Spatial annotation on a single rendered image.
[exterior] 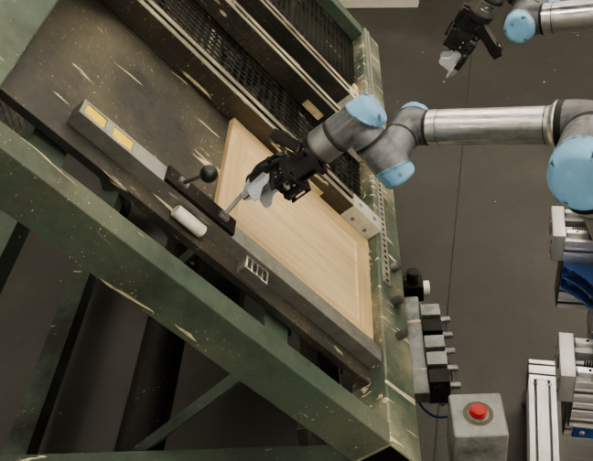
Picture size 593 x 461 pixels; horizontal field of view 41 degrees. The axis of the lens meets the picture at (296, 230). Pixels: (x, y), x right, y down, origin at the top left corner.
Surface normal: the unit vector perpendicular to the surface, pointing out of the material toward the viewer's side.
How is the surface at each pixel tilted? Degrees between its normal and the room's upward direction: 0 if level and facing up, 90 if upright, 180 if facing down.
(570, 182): 83
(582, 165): 84
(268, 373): 90
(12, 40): 53
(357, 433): 90
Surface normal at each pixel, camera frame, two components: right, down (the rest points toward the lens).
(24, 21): 0.74, -0.51
